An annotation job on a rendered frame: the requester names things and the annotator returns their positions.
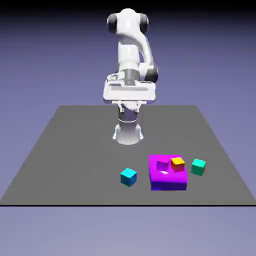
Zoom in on large magenta box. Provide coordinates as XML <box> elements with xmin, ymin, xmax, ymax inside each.
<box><xmin>148</xmin><ymin>154</ymin><xmax>189</xmax><ymax>191</ymax></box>

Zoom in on small cyan cube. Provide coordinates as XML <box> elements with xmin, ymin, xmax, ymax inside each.
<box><xmin>120</xmin><ymin>167</ymin><xmax>138</xmax><ymax>187</ymax></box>

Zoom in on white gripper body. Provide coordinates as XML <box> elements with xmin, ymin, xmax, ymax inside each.
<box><xmin>102</xmin><ymin>79</ymin><xmax>157</xmax><ymax>105</ymax></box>

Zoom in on small magenta cube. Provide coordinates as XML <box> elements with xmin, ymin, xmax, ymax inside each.
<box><xmin>156</xmin><ymin>158</ymin><xmax>170</xmax><ymax>172</ymax></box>

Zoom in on small orange cube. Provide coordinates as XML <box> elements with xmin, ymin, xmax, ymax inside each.
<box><xmin>170</xmin><ymin>156</ymin><xmax>186</xmax><ymax>173</ymax></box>

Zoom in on small green cube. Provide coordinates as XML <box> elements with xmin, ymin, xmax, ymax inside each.
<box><xmin>190</xmin><ymin>158</ymin><xmax>207</xmax><ymax>177</ymax></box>

